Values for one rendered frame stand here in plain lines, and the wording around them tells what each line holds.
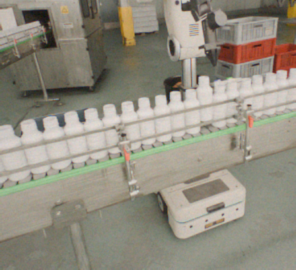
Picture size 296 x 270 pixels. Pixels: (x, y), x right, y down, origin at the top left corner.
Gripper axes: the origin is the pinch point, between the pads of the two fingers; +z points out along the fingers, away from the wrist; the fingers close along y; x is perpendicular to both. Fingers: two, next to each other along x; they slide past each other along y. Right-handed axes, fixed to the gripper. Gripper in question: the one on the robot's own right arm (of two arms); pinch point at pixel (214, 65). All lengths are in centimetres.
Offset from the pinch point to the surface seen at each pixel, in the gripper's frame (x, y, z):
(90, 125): -20, -58, 12
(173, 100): -19.0, -28.8, 10.1
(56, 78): 366, -83, -34
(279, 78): -18.0, 17.3, 10.5
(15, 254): 88, -115, 93
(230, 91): -18.6, -5.5, 11.5
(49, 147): -19, -70, 16
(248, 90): -19.7, 1.1, 12.5
